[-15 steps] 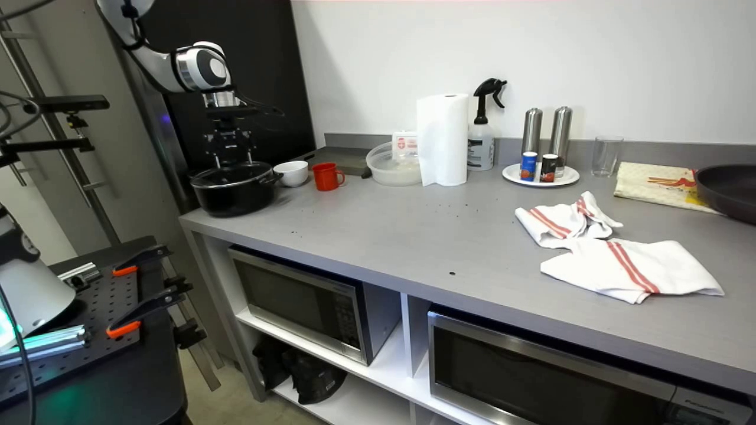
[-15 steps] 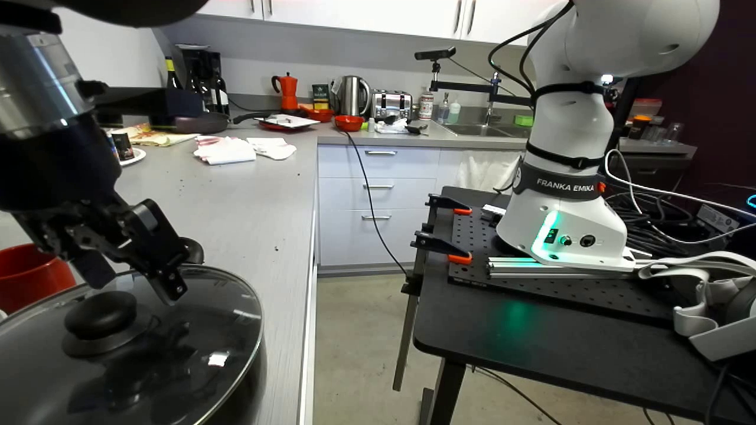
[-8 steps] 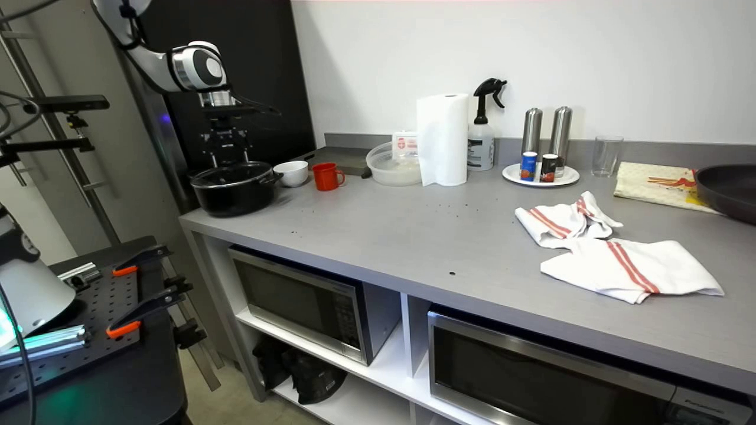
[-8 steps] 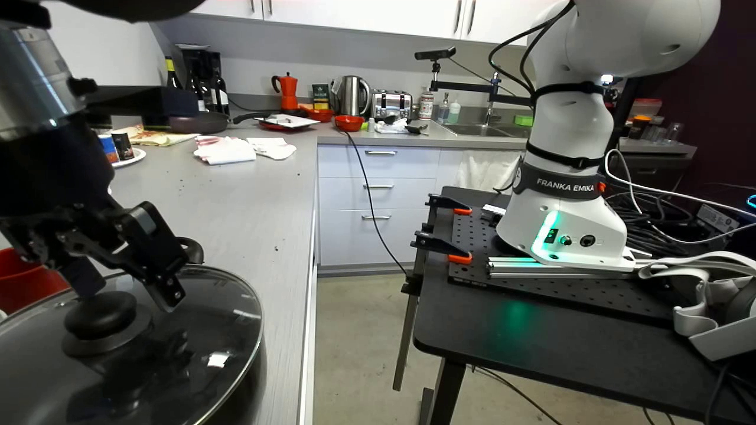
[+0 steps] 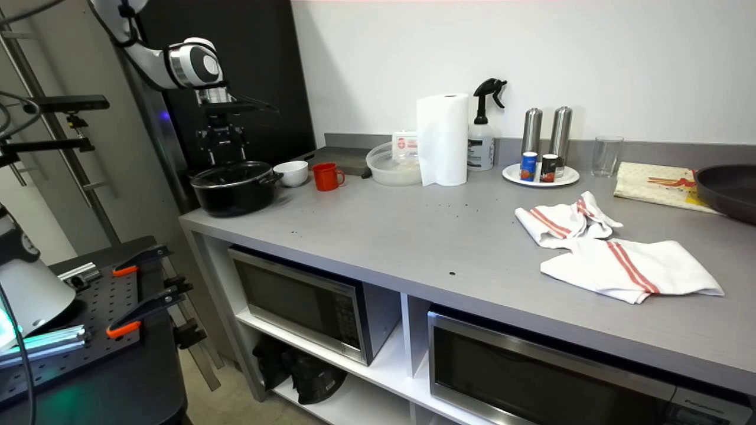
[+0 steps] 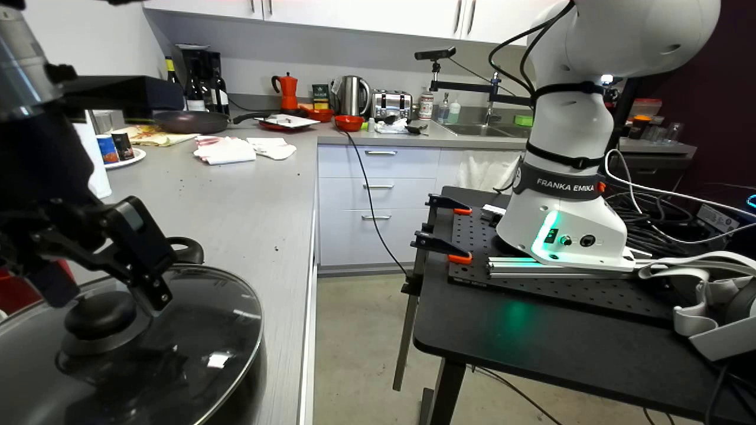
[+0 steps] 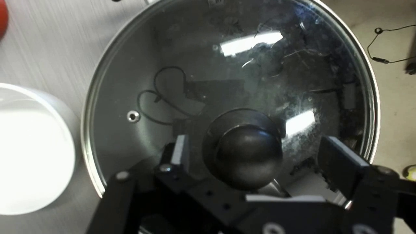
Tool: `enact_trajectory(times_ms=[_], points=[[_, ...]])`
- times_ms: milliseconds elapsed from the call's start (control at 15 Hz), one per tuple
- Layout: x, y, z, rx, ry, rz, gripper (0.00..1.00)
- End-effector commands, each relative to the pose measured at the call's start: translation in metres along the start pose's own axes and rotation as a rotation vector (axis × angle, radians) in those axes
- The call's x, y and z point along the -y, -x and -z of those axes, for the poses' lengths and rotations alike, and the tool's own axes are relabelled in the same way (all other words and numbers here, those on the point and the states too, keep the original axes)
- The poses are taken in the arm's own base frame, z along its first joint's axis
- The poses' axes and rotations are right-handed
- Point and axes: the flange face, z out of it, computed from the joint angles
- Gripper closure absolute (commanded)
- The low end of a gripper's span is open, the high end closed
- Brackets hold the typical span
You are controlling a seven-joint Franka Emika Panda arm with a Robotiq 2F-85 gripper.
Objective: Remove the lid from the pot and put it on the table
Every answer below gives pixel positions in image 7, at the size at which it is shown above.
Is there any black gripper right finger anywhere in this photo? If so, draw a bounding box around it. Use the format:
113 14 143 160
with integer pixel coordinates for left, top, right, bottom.
317 135 416 234

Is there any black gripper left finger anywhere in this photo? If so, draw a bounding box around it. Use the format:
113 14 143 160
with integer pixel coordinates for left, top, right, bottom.
84 133 249 234

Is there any glass lid with black knob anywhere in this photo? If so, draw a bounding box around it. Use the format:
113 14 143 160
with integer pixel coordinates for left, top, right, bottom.
79 0 382 200

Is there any white bowl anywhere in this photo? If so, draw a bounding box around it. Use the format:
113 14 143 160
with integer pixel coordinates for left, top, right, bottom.
0 82 78 217

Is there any red mug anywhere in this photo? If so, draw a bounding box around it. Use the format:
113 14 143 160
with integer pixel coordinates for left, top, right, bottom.
0 0 10 39

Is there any thin black cable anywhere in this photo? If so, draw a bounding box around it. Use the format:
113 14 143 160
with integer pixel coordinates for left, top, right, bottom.
365 23 416 65

